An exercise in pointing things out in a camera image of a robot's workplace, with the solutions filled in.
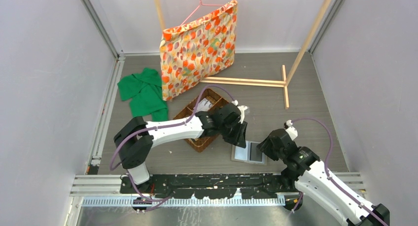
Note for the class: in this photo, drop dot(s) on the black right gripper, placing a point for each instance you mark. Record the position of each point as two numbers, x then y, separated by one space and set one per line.
265 147

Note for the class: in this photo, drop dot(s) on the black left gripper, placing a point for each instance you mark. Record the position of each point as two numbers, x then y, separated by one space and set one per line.
238 139

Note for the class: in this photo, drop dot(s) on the dark card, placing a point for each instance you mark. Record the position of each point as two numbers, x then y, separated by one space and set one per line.
255 155

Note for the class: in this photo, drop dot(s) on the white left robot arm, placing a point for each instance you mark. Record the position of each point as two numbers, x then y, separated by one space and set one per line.
135 140

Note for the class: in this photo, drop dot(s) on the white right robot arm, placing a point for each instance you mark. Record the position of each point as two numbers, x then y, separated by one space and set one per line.
308 174

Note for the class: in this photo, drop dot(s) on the silver VIP card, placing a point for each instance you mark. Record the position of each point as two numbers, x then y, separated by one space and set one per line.
204 105

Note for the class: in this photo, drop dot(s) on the brown wicker basket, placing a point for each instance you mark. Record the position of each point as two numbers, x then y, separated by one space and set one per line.
200 144

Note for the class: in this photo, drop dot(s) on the floral orange fabric bag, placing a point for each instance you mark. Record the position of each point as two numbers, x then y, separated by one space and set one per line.
201 48

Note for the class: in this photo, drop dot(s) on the green cloth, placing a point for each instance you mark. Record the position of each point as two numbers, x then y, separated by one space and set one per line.
144 93

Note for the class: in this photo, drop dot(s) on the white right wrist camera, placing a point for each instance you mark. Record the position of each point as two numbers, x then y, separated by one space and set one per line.
290 129

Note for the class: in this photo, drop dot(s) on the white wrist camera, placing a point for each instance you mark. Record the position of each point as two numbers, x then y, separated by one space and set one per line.
290 129
243 110

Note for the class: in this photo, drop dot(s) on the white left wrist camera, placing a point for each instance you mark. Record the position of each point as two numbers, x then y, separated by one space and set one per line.
243 110

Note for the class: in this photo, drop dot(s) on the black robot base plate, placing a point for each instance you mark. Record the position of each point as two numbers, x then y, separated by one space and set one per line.
214 186

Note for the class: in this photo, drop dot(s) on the perforated metal rail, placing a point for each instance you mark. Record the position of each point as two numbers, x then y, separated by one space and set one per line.
134 201

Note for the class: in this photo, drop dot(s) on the pink wire hanger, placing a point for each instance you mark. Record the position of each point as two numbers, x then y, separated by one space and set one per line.
201 4

